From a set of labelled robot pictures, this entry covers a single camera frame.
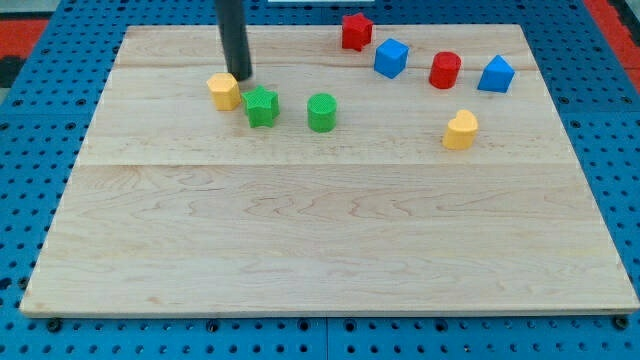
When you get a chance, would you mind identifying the blue cube block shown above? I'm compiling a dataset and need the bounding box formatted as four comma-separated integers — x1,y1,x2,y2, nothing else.
374,38,409,79

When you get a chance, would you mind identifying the yellow hexagon block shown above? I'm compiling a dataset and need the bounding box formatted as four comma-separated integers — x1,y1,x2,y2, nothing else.
206,73,241,111

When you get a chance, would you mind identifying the red star block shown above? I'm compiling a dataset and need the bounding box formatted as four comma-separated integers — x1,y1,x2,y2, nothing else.
341,12,373,52

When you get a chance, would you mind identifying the red cylinder block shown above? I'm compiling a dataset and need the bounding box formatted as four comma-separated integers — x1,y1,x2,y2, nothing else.
428,51,462,89

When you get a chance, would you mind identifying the green star block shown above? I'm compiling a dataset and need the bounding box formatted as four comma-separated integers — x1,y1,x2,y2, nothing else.
241,85,280,128

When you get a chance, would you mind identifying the yellow heart block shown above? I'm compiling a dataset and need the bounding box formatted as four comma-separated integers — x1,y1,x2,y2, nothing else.
442,109,479,150

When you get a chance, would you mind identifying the green cylinder block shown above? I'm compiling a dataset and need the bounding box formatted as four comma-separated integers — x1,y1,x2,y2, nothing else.
307,93,337,133

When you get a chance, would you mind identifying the blue triangular prism block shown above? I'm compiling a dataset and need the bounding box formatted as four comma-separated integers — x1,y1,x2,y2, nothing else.
477,55,515,93

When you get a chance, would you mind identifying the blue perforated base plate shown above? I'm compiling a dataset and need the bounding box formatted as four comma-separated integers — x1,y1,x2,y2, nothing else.
1,1,639,359

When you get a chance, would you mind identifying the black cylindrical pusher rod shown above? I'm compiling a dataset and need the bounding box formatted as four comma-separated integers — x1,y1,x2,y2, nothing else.
214,0,252,81

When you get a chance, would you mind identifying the light wooden board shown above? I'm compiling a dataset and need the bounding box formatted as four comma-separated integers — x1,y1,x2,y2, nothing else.
20,25,639,318

